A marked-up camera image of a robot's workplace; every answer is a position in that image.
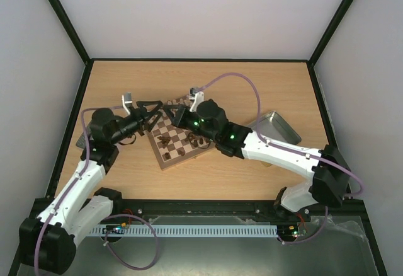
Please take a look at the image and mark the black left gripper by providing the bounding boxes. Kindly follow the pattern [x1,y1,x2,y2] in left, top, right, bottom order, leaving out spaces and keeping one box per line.
[110,101,162,145]

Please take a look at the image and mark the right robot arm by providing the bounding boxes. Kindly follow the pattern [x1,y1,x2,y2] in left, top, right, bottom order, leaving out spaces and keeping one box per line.
[163,100,349,221]

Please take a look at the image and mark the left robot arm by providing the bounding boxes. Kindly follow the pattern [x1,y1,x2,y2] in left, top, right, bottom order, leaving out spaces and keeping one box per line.
[19,99,163,275]

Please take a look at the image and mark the wooden chess board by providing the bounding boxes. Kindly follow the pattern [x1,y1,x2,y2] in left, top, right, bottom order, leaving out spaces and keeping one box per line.
[148,109,215,170]

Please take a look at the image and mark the dark knight piece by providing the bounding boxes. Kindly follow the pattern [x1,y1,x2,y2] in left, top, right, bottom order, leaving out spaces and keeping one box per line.
[185,132,195,141]

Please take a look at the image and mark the left metal tray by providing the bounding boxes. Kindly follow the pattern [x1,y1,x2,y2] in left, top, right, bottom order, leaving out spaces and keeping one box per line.
[75,126,92,149]

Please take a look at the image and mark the right metal tin tray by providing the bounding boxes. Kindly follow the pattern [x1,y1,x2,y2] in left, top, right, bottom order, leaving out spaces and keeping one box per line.
[247,110,302,168]

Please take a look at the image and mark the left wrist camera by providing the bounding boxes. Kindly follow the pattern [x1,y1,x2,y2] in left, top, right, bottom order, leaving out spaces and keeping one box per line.
[122,92,133,115]

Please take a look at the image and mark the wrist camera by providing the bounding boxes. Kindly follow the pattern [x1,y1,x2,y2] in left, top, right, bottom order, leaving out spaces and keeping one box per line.
[122,92,133,115]
[188,88,205,112]

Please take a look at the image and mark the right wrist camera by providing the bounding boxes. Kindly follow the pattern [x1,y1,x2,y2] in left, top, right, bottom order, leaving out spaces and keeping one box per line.
[188,88,205,112]

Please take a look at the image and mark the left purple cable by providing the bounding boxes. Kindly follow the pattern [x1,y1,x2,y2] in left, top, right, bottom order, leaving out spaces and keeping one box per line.
[33,107,158,271]

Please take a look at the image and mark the light blue slotted cable duct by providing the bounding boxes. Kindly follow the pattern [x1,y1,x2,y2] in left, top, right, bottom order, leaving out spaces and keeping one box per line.
[88,224,278,238]

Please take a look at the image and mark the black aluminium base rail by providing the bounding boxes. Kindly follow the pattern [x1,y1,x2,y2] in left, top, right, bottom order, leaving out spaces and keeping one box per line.
[31,197,365,223]

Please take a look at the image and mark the black enclosure frame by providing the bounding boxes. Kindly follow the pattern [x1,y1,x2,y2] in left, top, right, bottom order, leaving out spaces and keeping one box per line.
[9,0,403,276]

